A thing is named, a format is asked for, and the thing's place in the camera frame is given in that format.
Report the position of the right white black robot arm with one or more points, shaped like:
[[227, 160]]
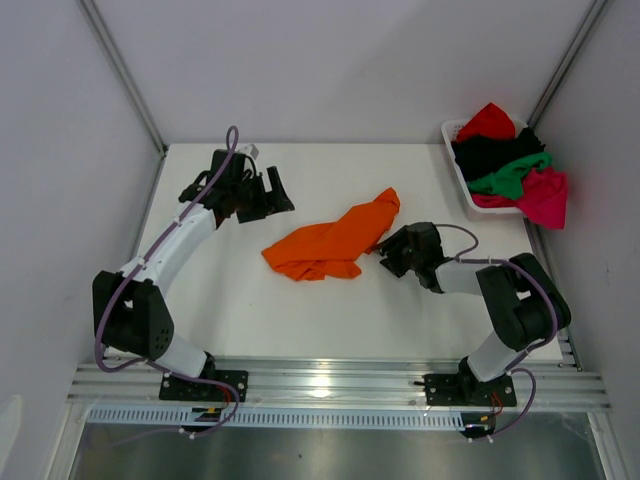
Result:
[[525, 308]]

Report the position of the slotted grey cable duct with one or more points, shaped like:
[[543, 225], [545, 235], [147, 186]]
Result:
[[282, 418]]

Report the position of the white plastic laundry basket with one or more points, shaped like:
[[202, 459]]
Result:
[[450, 130]]

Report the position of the red t shirt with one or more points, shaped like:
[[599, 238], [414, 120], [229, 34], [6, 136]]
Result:
[[490, 122]]

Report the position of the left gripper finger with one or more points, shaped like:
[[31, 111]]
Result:
[[252, 213], [277, 199]]

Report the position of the aluminium mounting rail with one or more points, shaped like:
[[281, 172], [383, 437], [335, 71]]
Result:
[[345, 384]]

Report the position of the green t shirt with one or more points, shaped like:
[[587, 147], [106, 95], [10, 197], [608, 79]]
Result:
[[507, 180]]

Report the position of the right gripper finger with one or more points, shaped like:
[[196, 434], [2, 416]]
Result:
[[396, 241], [395, 265]]

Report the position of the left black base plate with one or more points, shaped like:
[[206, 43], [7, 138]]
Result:
[[211, 386]]

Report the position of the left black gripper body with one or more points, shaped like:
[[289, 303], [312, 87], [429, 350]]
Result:
[[249, 192]]

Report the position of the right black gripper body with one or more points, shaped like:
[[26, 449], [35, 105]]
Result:
[[400, 251]]

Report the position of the black t shirt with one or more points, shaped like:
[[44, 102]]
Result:
[[479, 156]]

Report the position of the orange t shirt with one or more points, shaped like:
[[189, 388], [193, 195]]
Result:
[[315, 252]]

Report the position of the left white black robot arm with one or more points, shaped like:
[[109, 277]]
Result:
[[129, 306]]

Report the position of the magenta t shirt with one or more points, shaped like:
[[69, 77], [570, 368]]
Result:
[[544, 199]]

